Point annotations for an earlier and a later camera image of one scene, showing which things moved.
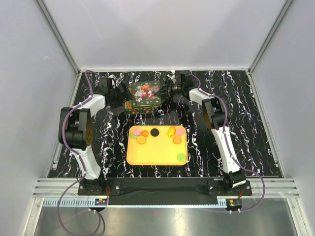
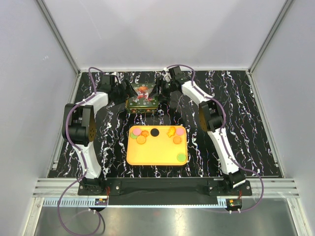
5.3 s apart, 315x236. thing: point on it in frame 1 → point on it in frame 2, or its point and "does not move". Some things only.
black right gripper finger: x=162 y=91 → x=154 y=92
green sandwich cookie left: x=134 y=136 does not move
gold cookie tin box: x=130 y=110 does not move
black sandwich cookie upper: x=154 y=132 does not move
